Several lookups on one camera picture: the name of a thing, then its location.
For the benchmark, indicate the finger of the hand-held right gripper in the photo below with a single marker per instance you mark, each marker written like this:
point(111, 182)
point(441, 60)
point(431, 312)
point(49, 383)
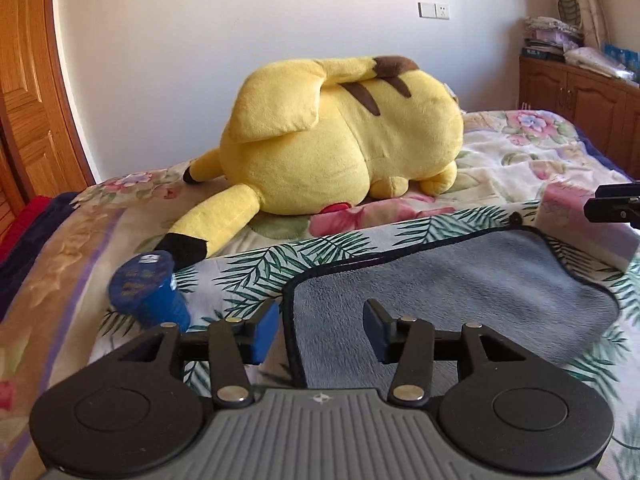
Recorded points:
point(614, 206)

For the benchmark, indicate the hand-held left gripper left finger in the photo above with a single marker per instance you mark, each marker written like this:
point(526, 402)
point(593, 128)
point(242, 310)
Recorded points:
point(264, 329)

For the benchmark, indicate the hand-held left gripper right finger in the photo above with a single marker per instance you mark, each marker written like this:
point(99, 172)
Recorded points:
point(376, 328)

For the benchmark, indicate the grey towel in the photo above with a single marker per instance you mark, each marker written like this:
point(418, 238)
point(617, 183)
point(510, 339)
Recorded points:
point(450, 287)

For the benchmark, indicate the leaf print sheet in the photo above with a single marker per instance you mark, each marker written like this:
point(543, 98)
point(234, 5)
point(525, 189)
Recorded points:
point(350, 255)

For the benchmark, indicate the wooden cabinet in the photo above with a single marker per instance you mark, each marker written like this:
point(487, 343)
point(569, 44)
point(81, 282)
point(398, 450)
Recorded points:
point(580, 95)

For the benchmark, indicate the blue cup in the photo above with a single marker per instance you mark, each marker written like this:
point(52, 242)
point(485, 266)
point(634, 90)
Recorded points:
point(148, 289)

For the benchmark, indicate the white plastic bag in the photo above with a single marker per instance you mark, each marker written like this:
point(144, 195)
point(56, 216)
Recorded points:
point(595, 62)

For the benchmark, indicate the blue packet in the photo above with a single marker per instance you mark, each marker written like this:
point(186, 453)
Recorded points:
point(622, 56)

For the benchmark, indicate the stack of books and papers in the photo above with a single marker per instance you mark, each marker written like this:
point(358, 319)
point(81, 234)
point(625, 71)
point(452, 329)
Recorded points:
point(549, 37)

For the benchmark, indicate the yellow plush toy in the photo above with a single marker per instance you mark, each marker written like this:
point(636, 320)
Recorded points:
point(345, 135)

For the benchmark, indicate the floral blanket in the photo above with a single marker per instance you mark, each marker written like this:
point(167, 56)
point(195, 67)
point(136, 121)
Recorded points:
point(75, 240)

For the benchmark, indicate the dark red and navy cloth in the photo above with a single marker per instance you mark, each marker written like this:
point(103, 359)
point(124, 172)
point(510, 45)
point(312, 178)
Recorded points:
point(25, 240)

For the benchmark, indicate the wooden door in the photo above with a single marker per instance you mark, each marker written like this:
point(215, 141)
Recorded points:
point(25, 70)

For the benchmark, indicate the white wall socket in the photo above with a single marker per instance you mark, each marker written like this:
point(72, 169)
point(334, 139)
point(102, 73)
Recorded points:
point(433, 10)

